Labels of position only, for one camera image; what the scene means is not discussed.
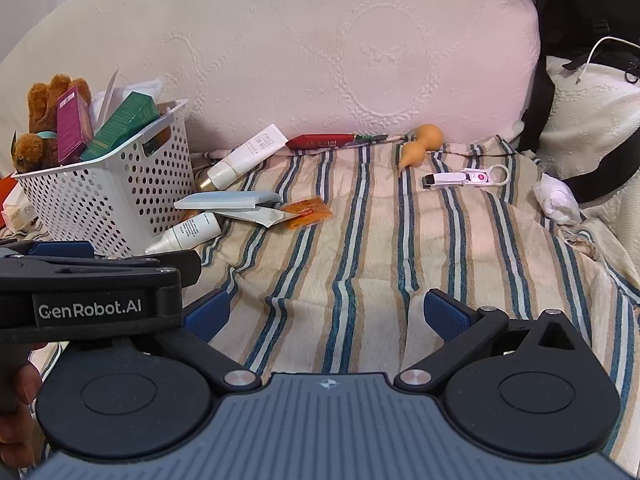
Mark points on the black backpack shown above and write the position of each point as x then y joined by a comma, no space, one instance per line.
565,5

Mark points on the silver sachet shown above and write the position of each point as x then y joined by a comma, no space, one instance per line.
265,216

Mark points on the cream embossed pillow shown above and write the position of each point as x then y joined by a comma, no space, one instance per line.
300,60

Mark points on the white perforated plastic basket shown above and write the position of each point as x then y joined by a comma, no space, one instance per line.
100,195

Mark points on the orange object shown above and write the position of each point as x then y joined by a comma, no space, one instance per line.
6,187

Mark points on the maroon booklet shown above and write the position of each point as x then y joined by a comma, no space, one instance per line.
72,125

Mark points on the white flat packet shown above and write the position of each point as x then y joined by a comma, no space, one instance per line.
17,212

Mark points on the striped blanket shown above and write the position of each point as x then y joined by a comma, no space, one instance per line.
350,250

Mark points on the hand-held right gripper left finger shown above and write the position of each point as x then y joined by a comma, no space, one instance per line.
207,312

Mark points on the red tube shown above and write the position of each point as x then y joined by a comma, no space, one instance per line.
325,141

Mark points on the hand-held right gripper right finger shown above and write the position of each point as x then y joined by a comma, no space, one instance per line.
447,316

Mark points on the orange gourd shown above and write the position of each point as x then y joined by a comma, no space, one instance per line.
415,155

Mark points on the cream quilted cloth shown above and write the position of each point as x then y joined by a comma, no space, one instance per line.
600,125

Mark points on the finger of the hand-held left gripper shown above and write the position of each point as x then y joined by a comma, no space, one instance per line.
65,248
185,265

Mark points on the thin orange card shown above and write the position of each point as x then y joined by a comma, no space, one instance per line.
305,210

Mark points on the crumpled white tissue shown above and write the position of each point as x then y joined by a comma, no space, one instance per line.
557,200

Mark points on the small white tube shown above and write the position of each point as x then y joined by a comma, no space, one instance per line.
185,232

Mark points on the green cardboard box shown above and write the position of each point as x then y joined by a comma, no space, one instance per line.
120,122

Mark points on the person's left hand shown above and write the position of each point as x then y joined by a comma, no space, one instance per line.
25,385

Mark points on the brown plush toy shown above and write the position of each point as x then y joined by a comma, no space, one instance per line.
40,105

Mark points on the white printed paper packet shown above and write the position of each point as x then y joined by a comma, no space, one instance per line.
145,87

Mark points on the white tube with gold cap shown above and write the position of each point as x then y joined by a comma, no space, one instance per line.
245,155

